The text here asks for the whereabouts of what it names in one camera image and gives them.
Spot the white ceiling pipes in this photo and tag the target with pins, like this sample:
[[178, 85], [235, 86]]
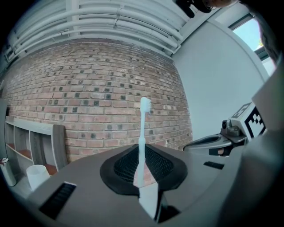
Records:
[[99, 22]]

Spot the black head camera rig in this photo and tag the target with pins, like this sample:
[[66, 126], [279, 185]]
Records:
[[190, 6]]

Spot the white shade table lamp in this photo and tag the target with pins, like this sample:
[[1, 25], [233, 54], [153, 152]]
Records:
[[37, 177]]

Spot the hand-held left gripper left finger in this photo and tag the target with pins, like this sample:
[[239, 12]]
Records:
[[88, 181]]

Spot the black framed window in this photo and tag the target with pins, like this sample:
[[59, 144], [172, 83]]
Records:
[[250, 33]]

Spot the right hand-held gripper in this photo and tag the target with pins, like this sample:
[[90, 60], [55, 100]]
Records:
[[248, 124]]

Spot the white toothbrush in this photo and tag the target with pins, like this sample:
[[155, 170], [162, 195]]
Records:
[[144, 124]]

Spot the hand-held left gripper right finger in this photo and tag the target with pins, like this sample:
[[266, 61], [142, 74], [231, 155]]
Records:
[[199, 177]]

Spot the white cylindrical bin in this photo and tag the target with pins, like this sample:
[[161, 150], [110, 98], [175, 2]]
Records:
[[7, 173]]

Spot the grey desk with hutch shelf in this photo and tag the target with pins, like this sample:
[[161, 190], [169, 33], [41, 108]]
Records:
[[40, 142]]

